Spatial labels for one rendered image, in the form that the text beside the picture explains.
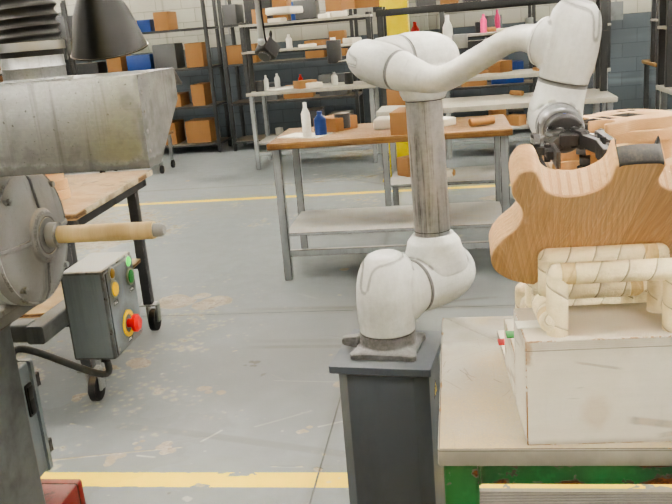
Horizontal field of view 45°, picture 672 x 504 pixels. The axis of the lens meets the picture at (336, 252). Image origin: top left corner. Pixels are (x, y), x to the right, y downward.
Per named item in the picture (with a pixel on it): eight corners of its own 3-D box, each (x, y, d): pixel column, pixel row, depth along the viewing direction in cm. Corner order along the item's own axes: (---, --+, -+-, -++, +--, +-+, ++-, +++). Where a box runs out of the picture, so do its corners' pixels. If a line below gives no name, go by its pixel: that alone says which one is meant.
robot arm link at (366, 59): (384, 45, 196) (424, 41, 204) (337, 31, 208) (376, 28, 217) (380, 98, 202) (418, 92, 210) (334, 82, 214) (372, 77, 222)
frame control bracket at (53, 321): (27, 344, 165) (24, 326, 164) (69, 312, 183) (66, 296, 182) (45, 344, 164) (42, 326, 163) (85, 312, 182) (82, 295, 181)
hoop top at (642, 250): (539, 271, 126) (538, 251, 125) (536, 265, 129) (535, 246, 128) (672, 265, 124) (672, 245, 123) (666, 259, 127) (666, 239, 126)
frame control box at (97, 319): (6, 397, 175) (-18, 283, 168) (52, 357, 195) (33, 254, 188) (114, 395, 171) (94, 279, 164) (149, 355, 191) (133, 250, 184)
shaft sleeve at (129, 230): (64, 229, 149) (62, 246, 148) (56, 222, 146) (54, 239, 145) (158, 225, 147) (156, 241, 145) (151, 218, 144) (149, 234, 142)
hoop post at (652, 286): (649, 313, 127) (651, 256, 124) (643, 307, 130) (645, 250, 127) (671, 312, 126) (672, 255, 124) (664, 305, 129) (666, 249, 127)
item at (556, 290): (548, 338, 120) (547, 278, 118) (544, 330, 124) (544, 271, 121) (570, 337, 120) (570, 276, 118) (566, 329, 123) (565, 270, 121)
